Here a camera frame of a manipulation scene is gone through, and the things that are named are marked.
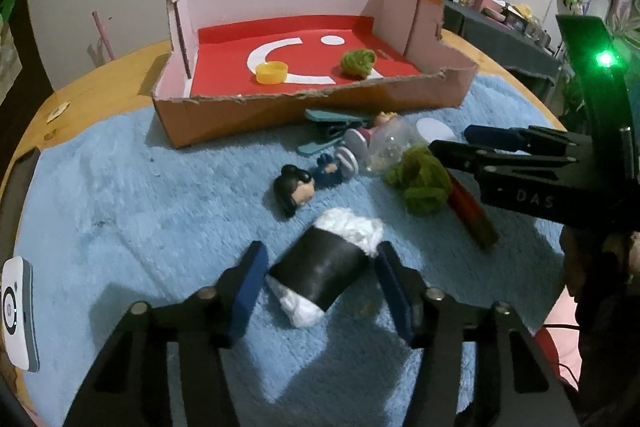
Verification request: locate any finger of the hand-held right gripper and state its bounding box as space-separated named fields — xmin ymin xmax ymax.
xmin=429 ymin=139 xmax=577 ymax=221
xmin=464 ymin=124 xmax=596 ymax=158

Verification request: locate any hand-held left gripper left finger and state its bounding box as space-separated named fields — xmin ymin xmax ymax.
xmin=62 ymin=241 xmax=268 ymax=427

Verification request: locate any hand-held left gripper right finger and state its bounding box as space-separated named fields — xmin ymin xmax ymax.
xmin=375 ymin=241 xmax=581 ymax=427

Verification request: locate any red tube with white lid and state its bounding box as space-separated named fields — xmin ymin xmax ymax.
xmin=415 ymin=117 xmax=501 ymax=253

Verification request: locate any black roll with white stuffing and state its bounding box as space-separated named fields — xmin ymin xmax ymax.
xmin=264 ymin=207 xmax=385 ymax=329

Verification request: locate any green yarn ball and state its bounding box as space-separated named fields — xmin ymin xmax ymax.
xmin=340 ymin=48 xmax=377 ymax=80
xmin=384 ymin=146 xmax=453 ymax=216

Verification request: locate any clear plastic capsule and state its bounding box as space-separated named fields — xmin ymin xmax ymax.
xmin=367 ymin=114 xmax=427 ymax=178

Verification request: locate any black-haired toy figure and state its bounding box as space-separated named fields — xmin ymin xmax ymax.
xmin=274 ymin=146 xmax=361 ymax=221

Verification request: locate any cardboard box with red bottom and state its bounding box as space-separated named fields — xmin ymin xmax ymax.
xmin=151 ymin=0 xmax=478 ymax=150

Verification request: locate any person's right hand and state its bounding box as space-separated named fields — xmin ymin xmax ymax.
xmin=560 ymin=227 xmax=640 ymax=388

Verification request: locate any light blue fluffy blanket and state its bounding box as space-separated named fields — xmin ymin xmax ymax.
xmin=15 ymin=72 xmax=576 ymax=427

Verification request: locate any small pink-dressed doll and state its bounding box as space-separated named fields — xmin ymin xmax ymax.
xmin=345 ymin=111 xmax=401 ymax=150

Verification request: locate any teal clothespin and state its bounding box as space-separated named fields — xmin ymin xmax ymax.
xmin=299 ymin=108 xmax=371 ymax=156

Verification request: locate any yellow bottle cap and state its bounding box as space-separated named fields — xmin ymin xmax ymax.
xmin=255 ymin=62 xmax=291 ymax=86

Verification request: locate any white electronic device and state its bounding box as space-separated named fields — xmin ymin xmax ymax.
xmin=0 ymin=256 xmax=41 ymax=374

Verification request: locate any pink stick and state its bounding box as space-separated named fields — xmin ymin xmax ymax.
xmin=91 ymin=11 xmax=115 ymax=64

